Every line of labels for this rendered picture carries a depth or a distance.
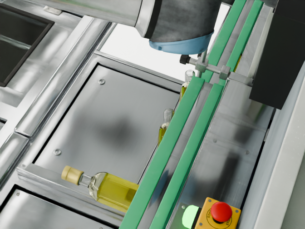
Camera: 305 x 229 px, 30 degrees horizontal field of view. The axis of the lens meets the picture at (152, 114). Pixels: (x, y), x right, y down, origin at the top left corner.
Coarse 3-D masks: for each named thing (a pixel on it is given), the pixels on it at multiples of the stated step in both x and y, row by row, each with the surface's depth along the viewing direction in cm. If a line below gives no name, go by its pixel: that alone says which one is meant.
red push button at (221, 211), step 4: (216, 204) 104; (220, 204) 104; (224, 204) 104; (212, 208) 103; (216, 208) 103; (220, 208) 103; (224, 208) 103; (228, 208) 104; (212, 212) 103; (216, 212) 103; (220, 212) 103; (224, 212) 103; (228, 212) 103; (212, 216) 103; (216, 216) 102; (220, 216) 102; (224, 216) 102; (228, 216) 103; (216, 220) 103; (220, 220) 102; (224, 220) 102
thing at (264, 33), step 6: (270, 12) 127; (270, 18) 127; (270, 24) 128; (264, 30) 129; (264, 36) 130; (264, 42) 133; (258, 48) 133; (258, 54) 135; (258, 60) 137; (252, 66) 138; (252, 72) 140
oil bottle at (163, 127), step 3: (165, 123) 144; (168, 123) 144; (162, 126) 142; (165, 126) 142; (159, 129) 142; (162, 129) 142; (165, 129) 142; (159, 132) 142; (162, 132) 141; (159, 135) 141; (162, 135) 141; (159, 138) 141; (159, 141) 140
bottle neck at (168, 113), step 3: (165, 111) 148; (168, 111) 147; (171, 111) 148; (174, 111) 149; (165, 114) 147; (168, 114) 147; (171, 114) 147; (165, 117) 147; (168, 117) 146; (171, 117) 146; (165, 120) 146; (168, 120) 146
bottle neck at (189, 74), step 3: (186, 72) 158; (189, 72) 157; (192, 72) 157; (186, 75) 157; (189, 75) 156; (192, 75) 156; (195, 75) 158; (186, 78) 156; (189, 78) 156; (186, 81) 156; (189, 81) 155
